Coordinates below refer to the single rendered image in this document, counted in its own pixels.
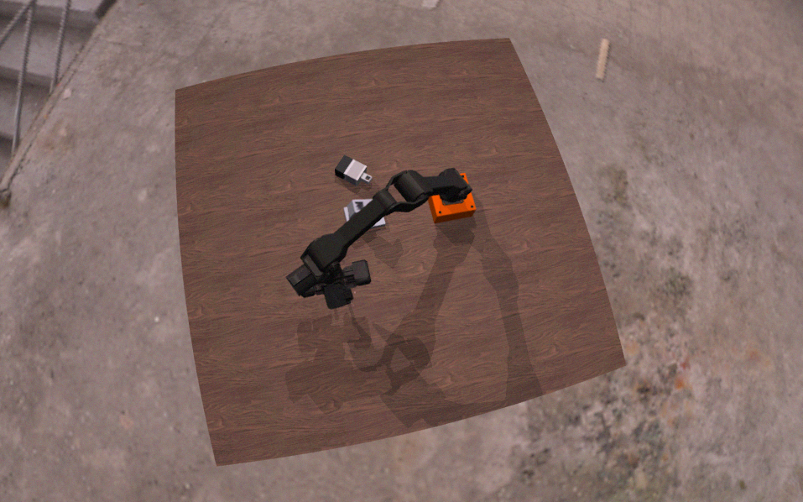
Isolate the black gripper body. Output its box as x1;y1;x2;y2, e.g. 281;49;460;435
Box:
301;259;371;298

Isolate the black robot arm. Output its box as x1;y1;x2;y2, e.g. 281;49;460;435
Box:
285;168;472;310

